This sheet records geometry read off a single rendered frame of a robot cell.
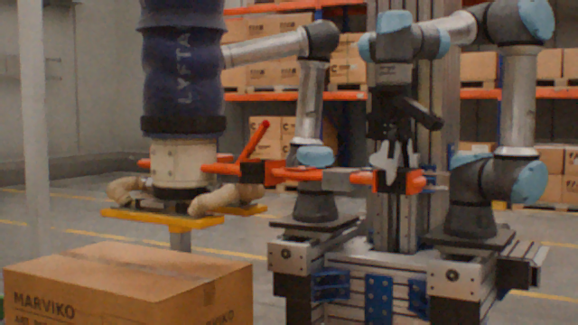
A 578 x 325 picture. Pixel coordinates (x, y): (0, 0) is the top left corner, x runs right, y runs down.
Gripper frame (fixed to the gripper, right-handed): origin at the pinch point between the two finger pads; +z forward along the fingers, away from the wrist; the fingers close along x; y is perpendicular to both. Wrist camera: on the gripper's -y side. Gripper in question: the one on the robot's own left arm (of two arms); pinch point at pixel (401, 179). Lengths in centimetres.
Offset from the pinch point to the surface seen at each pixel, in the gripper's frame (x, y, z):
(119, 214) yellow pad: 16, 70, 12
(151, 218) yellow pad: 16, 59, 12
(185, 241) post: -46, 104, 35
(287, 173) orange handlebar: 3.8, 26.4, 0.1
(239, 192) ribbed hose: 1.4, 42.1, 6.1
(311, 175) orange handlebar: 3.7, 20.2, 0.2
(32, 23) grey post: -145, 336, -74
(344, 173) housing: 3.6, 11.7, -0.7
